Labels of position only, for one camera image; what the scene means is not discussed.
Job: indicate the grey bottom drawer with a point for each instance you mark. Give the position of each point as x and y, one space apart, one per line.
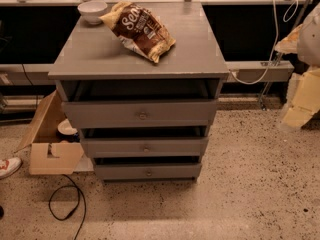
147 171

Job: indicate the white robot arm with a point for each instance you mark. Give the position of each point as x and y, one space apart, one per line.
304 41

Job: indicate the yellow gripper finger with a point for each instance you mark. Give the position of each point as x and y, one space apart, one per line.
303 98

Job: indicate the grey top drawer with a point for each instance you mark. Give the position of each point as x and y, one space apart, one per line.
121 114

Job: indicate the white plate in box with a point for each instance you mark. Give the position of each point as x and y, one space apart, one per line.
65 128

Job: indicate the open cardboard box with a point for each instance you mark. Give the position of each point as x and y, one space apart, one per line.
49 154

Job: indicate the metal stand pole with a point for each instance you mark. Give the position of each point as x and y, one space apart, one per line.
279 55

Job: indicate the brown chip bag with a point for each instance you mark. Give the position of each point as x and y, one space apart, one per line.
139 30

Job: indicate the white and red shoe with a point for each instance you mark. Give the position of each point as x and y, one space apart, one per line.
9 166

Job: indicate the grey drawer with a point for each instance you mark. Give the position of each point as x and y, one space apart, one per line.
144 147
121 114
147 171

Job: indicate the grey drawer cabinet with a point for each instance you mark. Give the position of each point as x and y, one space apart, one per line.
95 66

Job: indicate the white ceramic bowl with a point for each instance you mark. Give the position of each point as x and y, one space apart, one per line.
91 11

